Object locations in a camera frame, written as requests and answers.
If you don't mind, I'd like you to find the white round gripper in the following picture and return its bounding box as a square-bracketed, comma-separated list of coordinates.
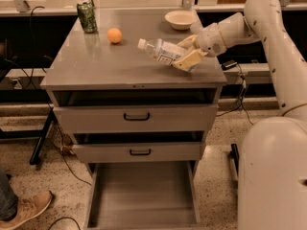
[173, 23, 227, 72]

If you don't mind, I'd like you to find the clear plastic water bottle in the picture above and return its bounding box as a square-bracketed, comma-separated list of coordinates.
[138, 38, 193, 67]

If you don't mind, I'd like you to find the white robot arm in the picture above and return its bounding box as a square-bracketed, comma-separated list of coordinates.
[174, 0, 307, 230]

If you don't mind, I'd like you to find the top grey drawer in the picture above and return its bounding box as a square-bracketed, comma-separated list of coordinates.
[54, 104, 217, 133]

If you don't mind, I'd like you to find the grey drawer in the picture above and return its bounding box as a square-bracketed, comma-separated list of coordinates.
[54, 104, 217, 133]
[84, 161, 200, 230]
[73, 142, 205, 163]

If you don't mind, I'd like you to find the grey drawer cabinet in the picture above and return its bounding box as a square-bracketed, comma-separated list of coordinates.
[39, 7, 228, 230]

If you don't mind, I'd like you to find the middle grey drawer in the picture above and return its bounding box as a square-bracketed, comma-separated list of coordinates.
[73, 142, 205, 163]

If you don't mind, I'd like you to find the bottom grey drawer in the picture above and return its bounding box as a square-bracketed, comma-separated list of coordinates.
[84, 161, 200, 230]

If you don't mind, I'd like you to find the white bowl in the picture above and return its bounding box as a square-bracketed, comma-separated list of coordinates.
[165, 11, 197, 31]

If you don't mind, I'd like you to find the black power adapter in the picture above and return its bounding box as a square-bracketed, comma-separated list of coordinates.
[222, 60, 237, 71]

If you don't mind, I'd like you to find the orange fruit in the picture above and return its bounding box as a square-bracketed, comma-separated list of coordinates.
[107, 28, 122, 44]

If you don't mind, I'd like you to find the black metal floor bar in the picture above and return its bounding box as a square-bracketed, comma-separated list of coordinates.
[230, 144, 240, 173]

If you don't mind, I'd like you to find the green soda can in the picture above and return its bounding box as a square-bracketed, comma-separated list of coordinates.
[77, 0, 97, 34]

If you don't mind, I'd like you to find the black table leg left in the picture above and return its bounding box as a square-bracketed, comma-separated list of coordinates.
[30, 110, 54, 165]

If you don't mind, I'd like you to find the tan shoe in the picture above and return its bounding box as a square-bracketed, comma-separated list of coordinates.
[0, 190, 53, 230]

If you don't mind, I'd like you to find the blue jeans leg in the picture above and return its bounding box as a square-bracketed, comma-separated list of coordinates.
[0, 171, 18, 221]

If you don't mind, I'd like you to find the black cable right floor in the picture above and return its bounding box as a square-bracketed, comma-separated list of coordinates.
[216, 64, 255, 127]

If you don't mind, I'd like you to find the black cable floor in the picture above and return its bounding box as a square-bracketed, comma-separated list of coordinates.
[47, 217, 83, 230]
[216, 64, 255, 127]

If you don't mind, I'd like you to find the black top drawer handle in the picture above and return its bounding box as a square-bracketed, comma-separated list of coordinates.
[123, 113, 151, 122]

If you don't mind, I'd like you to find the black drawer handle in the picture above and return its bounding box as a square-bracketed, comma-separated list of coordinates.
[130, 149, 152, 156]
[123, 113, 151, 122]

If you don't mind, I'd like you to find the black middle drawer handle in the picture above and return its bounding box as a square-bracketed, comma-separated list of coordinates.
[130, 149, 152, 156]

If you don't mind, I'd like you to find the black cable left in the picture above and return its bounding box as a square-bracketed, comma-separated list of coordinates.
[0, 5, 92, 187]

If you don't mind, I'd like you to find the black cable bottom floor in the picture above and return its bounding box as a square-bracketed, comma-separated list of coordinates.
[47, 217, 83, 230]

